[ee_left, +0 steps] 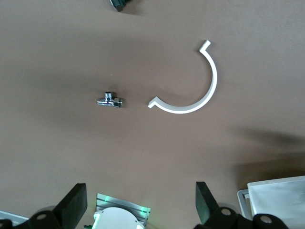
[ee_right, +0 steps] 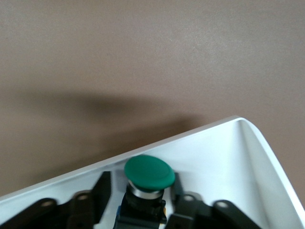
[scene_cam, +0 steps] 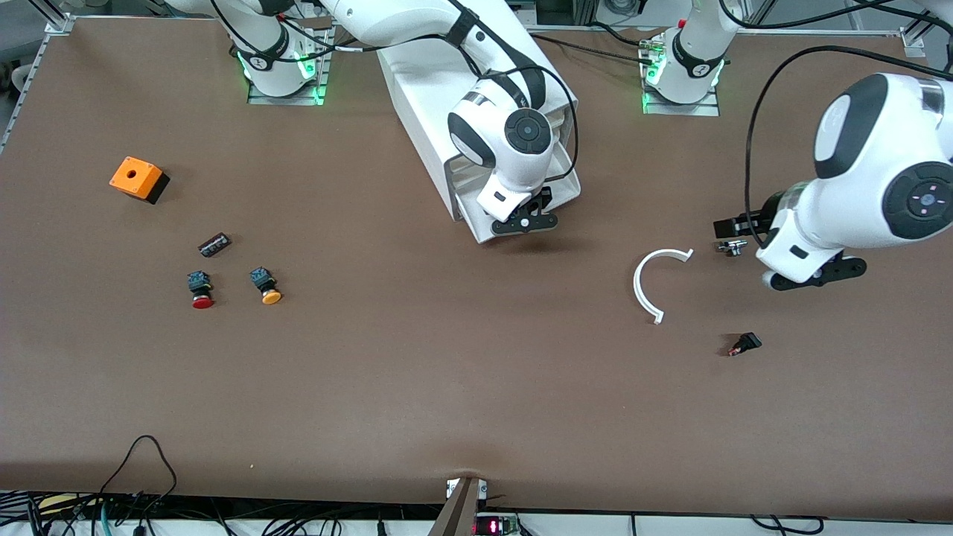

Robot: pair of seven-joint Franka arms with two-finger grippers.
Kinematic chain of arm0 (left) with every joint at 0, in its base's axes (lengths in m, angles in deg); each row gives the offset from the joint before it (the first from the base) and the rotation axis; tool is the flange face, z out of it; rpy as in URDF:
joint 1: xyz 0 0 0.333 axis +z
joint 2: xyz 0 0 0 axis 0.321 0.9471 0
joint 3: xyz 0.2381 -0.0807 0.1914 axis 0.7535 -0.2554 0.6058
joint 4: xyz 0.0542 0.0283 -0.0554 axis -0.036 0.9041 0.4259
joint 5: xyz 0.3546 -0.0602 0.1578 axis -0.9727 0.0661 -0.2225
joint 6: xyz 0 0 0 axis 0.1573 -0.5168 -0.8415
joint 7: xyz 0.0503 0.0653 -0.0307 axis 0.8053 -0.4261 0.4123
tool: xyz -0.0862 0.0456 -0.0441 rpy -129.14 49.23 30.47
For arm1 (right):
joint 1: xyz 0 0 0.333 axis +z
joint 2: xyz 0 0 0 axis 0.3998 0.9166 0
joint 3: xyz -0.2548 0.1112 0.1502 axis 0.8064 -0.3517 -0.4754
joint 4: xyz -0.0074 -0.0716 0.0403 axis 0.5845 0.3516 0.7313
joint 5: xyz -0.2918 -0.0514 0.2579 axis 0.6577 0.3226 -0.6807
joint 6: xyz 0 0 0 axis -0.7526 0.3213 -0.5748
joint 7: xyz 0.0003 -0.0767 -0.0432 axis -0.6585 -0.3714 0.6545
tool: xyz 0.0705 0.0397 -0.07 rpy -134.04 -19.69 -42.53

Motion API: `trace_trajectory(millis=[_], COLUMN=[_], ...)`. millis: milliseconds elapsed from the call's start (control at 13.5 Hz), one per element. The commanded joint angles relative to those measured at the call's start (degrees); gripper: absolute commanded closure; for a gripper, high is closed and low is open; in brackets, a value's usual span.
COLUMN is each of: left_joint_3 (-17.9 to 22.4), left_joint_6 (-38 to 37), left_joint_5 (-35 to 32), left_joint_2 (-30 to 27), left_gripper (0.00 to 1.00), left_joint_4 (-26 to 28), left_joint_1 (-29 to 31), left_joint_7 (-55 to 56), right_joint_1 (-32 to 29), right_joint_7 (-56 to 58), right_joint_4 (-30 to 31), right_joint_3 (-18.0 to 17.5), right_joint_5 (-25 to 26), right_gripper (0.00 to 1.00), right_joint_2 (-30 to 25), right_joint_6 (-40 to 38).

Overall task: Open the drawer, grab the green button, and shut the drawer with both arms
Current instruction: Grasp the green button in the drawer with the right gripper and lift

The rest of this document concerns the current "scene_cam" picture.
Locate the red LED display module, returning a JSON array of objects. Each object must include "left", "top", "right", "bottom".
[{"left": 474, "top": 514, "right": 522, "bottom": 536}]

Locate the thin black looped cable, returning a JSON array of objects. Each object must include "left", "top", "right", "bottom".
[{"left": 97, "top": 435, "right": 179, "bottom": 516}]

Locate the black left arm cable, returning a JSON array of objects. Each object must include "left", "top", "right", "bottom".
[{"left": 718, "top": 0, "right": 953, "bottom": 246}]

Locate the brown angled post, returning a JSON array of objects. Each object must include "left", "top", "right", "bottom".
[{"left": 428, "top": 476, "right": 486, "bottom": 536}]

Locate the red mushroom push button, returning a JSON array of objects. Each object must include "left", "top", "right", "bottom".
[{"left": 186, "top": 271, "right": 216, "bottom": 310}]

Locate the orange button enclosure box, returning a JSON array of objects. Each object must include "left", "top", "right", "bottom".
[{"left": 109, "top": 156, "right": 171, "bottom": 205}]

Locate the white plastic drawer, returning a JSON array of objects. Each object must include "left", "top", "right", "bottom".
[{"left": 456, "top": 176, "right": 582, "bottom": 246}]

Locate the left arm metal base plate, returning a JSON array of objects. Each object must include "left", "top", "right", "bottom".
[{"left": 640, "top": 36, "right": 721, "bottom": 117}]

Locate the black cable under table edge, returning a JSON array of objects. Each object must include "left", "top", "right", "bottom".
[{"left": 748, "top": 515, "right": 826, "bottom": 536}]

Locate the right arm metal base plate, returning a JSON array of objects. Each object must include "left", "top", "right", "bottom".
[{"left": 247, "top": 26, "right": 334, "bottom": 106}]

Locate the black cable behind cabinet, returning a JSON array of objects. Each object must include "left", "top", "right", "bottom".
[{"left": 530, "top": 22, "right": 656, "bottom": 68}]

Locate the white semicircular plastic arc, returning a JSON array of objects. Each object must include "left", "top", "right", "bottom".
[{"left": 633, "top": 248, "right": 695, "bottom": 326}]

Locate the yellow push button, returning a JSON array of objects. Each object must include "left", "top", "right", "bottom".
[{"left": 249, "top": 267, "right": 283, "bottom": 306}]

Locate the white drawer cabinet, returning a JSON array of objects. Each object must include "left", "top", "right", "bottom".
[{"left": 376, "top": 43, "right": 581, "bottom": 224}]

